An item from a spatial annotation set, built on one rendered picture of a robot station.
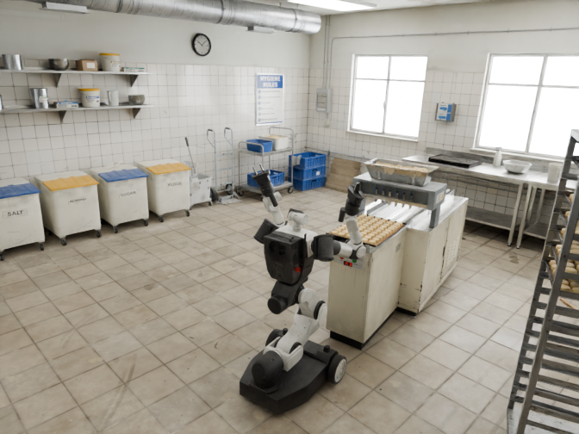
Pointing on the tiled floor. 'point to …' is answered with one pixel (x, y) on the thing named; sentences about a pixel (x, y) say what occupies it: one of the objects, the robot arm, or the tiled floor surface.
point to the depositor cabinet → (427, 252)
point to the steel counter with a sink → (536, 174)
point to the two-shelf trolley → (269, 165)
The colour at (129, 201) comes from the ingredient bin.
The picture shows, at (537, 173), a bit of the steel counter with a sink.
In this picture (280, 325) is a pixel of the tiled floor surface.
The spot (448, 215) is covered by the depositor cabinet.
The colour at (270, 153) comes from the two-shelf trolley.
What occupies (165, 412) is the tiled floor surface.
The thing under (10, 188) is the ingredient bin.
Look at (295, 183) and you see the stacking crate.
